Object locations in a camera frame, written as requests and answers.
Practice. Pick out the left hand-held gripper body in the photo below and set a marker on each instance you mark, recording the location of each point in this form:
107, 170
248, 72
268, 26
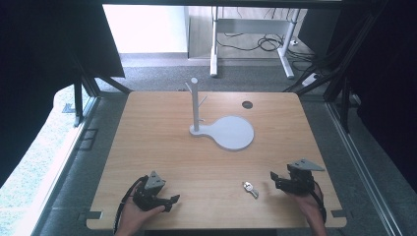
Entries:
147, 194

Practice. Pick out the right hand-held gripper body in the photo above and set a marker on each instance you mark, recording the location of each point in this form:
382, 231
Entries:
300, 180

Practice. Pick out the silver key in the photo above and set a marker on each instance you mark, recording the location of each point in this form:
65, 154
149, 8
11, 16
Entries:
250, 190

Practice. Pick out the white key holder stand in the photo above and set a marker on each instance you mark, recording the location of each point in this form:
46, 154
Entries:
229, 132

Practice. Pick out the person's left hand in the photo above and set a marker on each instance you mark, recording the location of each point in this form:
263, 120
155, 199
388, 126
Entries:
132, 218

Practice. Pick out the person's right hand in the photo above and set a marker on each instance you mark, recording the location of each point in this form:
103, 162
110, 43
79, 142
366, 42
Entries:
306, 208

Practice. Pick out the black metal stand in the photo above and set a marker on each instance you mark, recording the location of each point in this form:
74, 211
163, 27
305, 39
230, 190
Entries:
78, 98
344, 98

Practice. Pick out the white power strip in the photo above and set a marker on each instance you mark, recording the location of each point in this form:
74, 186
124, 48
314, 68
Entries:
310, 79

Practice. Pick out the black curtain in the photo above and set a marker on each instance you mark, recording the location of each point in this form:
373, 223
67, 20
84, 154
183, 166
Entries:
387, 82
39, 65

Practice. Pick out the aluminium rail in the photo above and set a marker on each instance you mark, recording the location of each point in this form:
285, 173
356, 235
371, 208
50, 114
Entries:
65, 157
364, 170

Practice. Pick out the white desk frame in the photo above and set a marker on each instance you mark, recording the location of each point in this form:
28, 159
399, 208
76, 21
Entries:
214, 49

